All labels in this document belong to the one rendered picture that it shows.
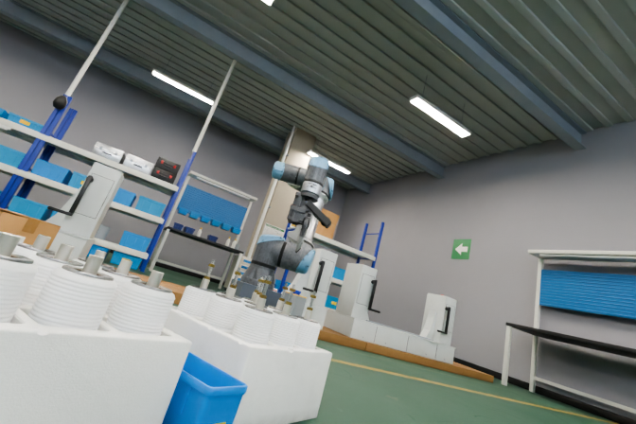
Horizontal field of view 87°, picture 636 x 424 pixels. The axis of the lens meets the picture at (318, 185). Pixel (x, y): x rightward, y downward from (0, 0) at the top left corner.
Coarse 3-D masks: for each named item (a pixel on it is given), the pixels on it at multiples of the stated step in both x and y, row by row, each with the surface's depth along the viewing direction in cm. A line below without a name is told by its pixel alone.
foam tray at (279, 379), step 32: (192, 320) 87; (192, 352) 82; (224, 352) 78; (256, 352) 76; (288, 352) 86; (320, 352) 98; (256, 384) 77; (288, 384) 86; (320, 384) 99; (256, 416) 77; (288, 416) 87
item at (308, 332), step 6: (300, 324) 100; (306, 324) 100; (312, 324) 101; (318, 324) 103; (300, 330) 100; (306, 330) 100; (312, 330) 100; (318, 330) 102; (300, 336) 99; (306, 336) 99; (312, 336) 100; (294, 342) 99; (300, 342) 98; (306, 342) 99; (312, 342) 100; (312, 348) 100
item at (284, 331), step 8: (280, 320) 91; (288, 320) 91; (296, 320) 94; (272, 328) 91; (280, 328) 90; (288, 328) 91; (296, 328) 93; (272, 336) 90; (280, 336) 90; (288, 336) 91; (280, 344) 89; (288, 344) 90
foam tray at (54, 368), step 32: (32, 320) 46; (0, 352) 40; (32, 352) 43; (64, 352) 46; (96, 352) 49; (128, 352) 53; (160, 352) 57; (0, 384) 40; (32, 384) 43; (64, 384) 46; (96, 384) 49; (128, 384) 53; (160, 384) 58; (0, 416) 40; (32, 416) 43; (64, 416) 46; (96, 416) 49; (128, 416) 53; (160, 416) 58
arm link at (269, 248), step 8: (264, 240) 148; (272, 240) 148; (280, 240) 150; (256, 248) 149; (264, 248) 147; (272, 248) 147; (280, 248) 147; (256, 256) 146; (264, 256) 145; (272, 256) 146; (280, 256) 146; (272, 264) 146
